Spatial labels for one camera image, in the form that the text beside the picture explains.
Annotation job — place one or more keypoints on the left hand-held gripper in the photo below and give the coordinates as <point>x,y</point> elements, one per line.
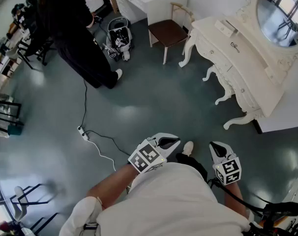
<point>147,157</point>

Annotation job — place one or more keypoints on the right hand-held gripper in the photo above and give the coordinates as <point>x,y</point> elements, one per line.
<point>228,170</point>

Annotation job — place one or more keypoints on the white carved vanity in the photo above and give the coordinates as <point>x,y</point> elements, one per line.
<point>240,67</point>

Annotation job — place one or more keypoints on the small white vanity drawer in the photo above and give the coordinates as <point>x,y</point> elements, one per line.
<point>226,28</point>
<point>272,75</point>

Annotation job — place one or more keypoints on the small dark makeup item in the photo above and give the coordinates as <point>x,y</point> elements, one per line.
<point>234,47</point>

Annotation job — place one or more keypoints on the person's left forearm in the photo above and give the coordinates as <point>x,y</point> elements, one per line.
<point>109,185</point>

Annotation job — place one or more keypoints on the person's right forearm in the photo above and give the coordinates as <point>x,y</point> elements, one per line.
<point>233,198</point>

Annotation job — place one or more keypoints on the oval vanity mirror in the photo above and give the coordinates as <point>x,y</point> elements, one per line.
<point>280,13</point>

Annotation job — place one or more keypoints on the person's white shoe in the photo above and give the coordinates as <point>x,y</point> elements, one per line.
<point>188,147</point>

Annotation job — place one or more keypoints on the person's black trouser leg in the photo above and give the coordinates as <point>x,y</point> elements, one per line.
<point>192,165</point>

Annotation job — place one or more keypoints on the person's white shirt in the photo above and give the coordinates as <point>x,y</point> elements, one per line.
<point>168,205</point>

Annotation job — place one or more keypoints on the white power strip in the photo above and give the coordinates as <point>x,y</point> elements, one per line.
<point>82,133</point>

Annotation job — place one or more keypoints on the wooden chair brown seat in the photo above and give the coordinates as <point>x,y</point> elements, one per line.
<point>167,32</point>

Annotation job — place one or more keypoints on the white backpack case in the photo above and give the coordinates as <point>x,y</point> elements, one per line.
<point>119,37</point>

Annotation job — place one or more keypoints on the teal box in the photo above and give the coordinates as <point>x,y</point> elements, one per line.
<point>15,130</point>

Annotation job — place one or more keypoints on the black metal chair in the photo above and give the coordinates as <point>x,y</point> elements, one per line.
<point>38,53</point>

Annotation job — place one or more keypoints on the black metal rack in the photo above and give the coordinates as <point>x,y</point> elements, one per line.
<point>7,114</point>

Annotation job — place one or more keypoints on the black frame stool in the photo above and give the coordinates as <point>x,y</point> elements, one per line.
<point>28,195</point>

